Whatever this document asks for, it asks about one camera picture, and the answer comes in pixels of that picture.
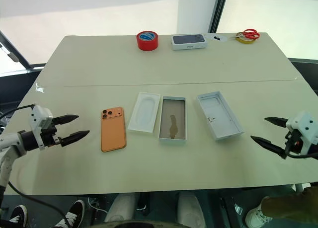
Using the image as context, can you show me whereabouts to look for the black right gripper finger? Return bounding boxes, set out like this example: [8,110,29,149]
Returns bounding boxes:
[250,135,286,159]
[264,116,289,129]

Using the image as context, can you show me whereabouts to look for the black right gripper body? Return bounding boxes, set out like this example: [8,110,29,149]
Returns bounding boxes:
[284,128,303,156]

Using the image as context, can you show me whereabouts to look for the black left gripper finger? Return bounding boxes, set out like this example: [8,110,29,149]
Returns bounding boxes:
[52,114,80,126]
[59,130,90,148]

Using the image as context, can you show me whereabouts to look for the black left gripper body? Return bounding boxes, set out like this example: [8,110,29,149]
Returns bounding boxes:
[40,123,63,148]

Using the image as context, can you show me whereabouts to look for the white open box lid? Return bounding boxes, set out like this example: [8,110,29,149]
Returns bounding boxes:
[197,90,245,142]

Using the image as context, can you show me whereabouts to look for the white box base brown inside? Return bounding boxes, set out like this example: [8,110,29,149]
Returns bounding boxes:
[158,96,187,145]

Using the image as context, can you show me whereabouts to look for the closed white phone box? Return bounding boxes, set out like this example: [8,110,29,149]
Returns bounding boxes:
[170,33,209,51]

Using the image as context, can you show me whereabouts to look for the orange smartphone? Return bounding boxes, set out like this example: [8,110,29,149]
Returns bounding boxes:
[100,106,128,153]

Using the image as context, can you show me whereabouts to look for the olive trouser leg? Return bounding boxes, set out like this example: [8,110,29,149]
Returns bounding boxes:
[260,185,318,224]

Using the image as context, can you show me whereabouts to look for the white moulded tray insert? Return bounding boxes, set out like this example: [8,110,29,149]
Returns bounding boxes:
[127,91,161,134]

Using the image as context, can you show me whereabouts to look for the black white sneaker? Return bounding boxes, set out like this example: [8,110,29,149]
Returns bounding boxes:
[53,200,86,228]
[8,205,29,228]

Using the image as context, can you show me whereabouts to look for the white robot foot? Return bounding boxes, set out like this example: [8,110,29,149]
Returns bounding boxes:
[103,193,136,224]
[176,191,207,228]

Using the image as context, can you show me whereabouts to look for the yellow tape roll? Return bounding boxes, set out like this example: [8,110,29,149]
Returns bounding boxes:
[235,32,257,44]

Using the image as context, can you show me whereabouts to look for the red tape roll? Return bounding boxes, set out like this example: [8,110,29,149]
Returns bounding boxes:
[136,30,159,52]

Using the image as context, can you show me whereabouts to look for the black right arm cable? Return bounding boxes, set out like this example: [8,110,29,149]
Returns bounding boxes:
[284,137,318,161]

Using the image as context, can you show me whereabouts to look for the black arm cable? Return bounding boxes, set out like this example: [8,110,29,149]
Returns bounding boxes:
[284,137,318,161]
[0,104,37,122]

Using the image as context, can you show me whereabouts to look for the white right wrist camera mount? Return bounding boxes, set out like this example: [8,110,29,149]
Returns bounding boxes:
[285,110,318,155]

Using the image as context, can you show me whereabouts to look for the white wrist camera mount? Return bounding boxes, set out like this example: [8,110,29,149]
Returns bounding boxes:
[28,105,54,150]
[285,110,318,155]

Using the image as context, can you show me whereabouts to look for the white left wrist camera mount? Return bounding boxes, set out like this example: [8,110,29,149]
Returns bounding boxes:
[28,105,54,150]

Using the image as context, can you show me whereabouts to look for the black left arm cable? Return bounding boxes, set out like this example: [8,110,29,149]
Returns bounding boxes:
[0,104,37,122]

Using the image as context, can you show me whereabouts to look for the black trailing floor cable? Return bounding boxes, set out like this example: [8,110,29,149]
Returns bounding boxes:
[7,180,68,228]

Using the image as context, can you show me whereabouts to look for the dark slanted window frame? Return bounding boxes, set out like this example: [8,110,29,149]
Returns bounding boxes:
[0,30,34,70]

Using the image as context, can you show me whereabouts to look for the red handled scissors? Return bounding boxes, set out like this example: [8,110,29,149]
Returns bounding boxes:
[237,28,261,40]

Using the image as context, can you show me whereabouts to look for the dark window frame post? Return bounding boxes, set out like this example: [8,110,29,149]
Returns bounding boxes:
[208,0,230,34]

